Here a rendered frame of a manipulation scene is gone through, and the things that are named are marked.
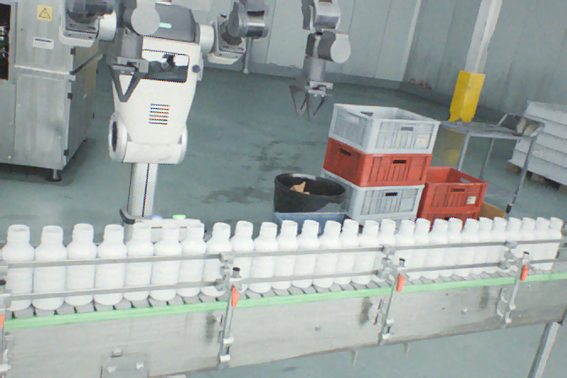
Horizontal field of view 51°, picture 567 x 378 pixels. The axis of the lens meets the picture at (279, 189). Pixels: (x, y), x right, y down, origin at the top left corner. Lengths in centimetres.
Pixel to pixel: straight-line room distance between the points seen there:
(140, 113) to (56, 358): 78
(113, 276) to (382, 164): 274
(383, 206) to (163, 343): 276
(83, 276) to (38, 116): 374
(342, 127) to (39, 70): 234
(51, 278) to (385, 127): 278
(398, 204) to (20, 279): 311
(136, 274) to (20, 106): 376
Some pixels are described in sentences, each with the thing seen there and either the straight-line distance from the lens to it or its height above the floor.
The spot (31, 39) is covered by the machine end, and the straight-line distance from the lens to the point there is 486.
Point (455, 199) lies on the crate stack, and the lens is 450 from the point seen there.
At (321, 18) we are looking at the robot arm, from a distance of 145.
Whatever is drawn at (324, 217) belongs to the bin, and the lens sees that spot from 221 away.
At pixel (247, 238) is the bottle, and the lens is 135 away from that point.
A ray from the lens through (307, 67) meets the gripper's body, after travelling 146.
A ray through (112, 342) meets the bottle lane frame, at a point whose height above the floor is 93.
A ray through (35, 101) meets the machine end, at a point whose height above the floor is 64.
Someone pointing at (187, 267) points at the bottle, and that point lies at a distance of 132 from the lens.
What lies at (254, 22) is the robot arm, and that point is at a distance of 178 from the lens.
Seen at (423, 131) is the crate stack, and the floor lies 104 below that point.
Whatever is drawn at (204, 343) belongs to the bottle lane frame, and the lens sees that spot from 140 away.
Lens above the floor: 165
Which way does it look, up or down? 17 degrees down
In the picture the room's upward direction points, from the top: 10 degrees clockwise
